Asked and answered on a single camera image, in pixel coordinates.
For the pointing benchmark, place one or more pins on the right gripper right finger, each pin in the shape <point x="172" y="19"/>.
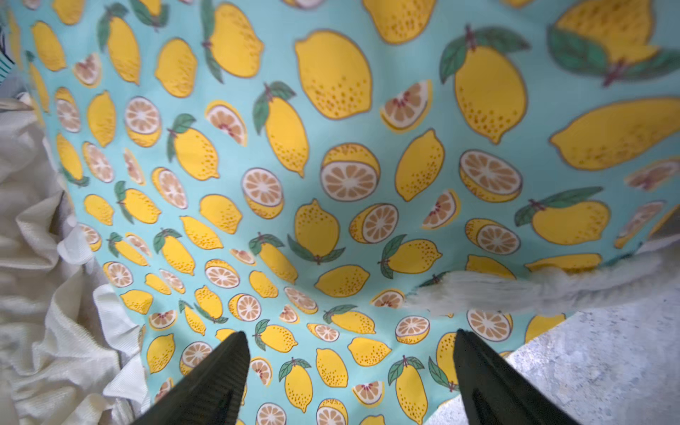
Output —
<point x="493" y="392"/>

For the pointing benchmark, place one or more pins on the lemon print pillow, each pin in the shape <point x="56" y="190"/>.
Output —
<point x="349" y="183"/>

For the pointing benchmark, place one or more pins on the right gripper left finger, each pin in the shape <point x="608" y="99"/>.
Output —
<point x="212" y="393"/>

